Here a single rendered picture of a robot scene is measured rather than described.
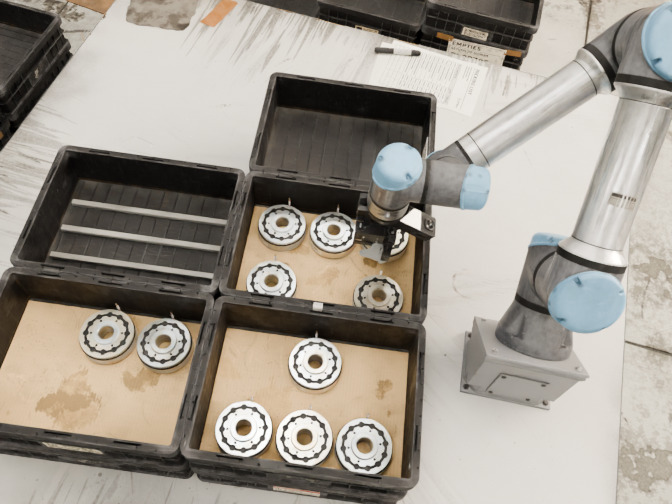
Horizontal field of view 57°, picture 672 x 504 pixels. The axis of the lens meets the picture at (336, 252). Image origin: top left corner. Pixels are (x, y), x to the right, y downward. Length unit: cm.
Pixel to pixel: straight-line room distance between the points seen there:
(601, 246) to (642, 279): 153
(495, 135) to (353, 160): 45
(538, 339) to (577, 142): 78
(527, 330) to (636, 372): 121
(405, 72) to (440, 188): 93
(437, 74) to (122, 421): 129
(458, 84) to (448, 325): 78
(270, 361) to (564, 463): 64
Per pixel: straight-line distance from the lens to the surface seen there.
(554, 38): 337
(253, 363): 124
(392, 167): 100
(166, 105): 181
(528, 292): 126
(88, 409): 126
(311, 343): 122
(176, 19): 205
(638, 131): 109
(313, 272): 132
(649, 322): 255
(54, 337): 134
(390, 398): 123
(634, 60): 109
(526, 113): 117
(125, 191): 148
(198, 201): 143
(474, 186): 104
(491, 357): 122
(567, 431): 146
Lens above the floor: 199
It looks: 59 degrees down
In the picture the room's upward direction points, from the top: 8 degrees clockwise
